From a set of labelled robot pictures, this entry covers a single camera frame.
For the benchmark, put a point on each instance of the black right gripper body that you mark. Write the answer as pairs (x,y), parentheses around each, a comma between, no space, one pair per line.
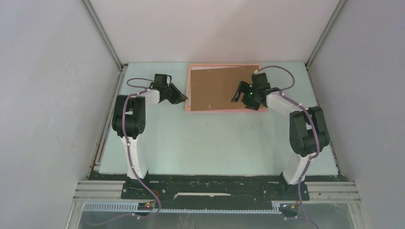
(250,95)

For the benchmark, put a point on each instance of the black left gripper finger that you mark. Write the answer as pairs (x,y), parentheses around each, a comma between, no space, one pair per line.
(174,89)
(178,98)

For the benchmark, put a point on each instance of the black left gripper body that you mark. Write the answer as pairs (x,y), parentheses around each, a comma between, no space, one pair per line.
(169,94)

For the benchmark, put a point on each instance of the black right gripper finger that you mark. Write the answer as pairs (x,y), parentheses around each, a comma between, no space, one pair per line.
(252,105)
(242,88)

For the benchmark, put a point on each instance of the pink wooden picture frame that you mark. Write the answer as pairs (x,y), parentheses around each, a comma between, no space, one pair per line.
(187,94)

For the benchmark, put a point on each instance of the brown cardboard backing board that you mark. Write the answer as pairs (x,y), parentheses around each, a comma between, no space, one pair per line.
(215,88)

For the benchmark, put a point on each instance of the seascape photo print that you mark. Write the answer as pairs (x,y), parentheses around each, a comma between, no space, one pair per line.
(203,66)

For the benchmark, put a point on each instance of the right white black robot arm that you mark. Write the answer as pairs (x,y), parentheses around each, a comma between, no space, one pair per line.
(308,133)

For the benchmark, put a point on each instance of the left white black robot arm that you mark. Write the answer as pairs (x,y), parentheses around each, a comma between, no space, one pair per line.
(129,118)

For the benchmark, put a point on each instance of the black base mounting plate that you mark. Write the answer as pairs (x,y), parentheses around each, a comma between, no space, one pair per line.
(177,192)

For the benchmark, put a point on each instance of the left aluminium corner post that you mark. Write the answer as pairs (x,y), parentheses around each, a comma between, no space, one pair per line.
(94,18)

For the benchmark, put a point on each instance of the aluminium corner post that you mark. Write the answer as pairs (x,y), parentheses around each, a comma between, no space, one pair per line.
(326,31)
(94,18)

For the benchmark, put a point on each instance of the white slotted cable duct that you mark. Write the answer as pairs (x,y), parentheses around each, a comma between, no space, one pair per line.
(133,207)

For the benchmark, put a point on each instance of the right aluminium corner post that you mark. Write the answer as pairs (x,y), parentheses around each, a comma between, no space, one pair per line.
(326,31)

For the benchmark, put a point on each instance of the aluminium rail front beam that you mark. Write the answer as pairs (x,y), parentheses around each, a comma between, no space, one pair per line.
(319,192)

